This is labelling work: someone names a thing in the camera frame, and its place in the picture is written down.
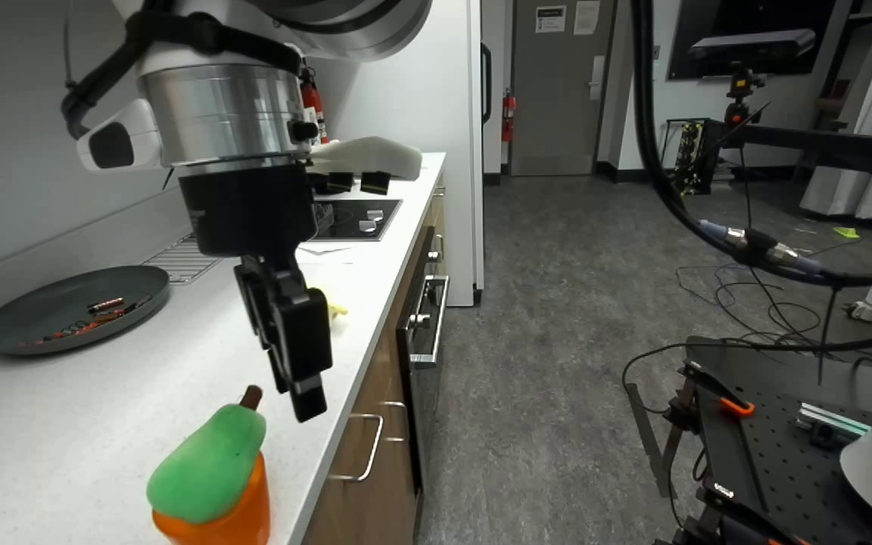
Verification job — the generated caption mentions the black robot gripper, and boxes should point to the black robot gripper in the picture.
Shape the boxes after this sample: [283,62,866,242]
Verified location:
[181,167,329,423]

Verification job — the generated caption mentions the green pear plushy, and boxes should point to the green pear plushy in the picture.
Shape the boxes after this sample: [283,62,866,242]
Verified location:
[144,384,267,525]

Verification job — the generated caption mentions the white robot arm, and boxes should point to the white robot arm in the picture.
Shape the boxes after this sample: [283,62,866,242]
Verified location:
[62,0,431,421]

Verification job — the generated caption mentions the yellow banana plushy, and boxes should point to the yellow banana plushy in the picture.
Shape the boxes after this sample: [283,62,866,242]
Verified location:
[328,302,349,329]

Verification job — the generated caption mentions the orange plastic cup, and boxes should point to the orange plastic cup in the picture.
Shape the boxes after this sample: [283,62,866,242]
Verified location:
[151,458,273,545]

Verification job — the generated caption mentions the black oven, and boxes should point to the black oven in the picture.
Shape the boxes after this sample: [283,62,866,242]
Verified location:
[403,200,451,396]

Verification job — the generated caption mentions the wooden drawer front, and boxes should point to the wooden drawer front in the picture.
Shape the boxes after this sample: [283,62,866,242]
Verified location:
[302,338,418,545]

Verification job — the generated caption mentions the steel sink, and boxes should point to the steel sink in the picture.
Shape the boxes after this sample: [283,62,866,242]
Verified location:
[316,200,399,242]

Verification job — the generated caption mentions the dark grey round plate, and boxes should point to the dark grey round plate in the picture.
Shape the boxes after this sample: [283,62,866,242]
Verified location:
[0,268,170,358]

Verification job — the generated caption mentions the red fire extinguisher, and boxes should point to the red fire extinguisher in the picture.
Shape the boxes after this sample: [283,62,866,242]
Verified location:
[499,93,518,146]

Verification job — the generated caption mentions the grey door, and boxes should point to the grey door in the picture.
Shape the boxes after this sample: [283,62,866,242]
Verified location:
[508,0,618,177]

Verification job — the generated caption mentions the black optical breadboard table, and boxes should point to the black optical breadboard table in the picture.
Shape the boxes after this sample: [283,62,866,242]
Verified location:
[682,339,872,545]

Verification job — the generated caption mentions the thick black cable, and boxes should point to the thick black cable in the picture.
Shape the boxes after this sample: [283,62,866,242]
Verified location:
[626,0,872,291]

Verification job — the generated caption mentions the black stereo camera on stand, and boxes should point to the black stereo camera on stand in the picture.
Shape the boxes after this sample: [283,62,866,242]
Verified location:
[691,28,818,65]

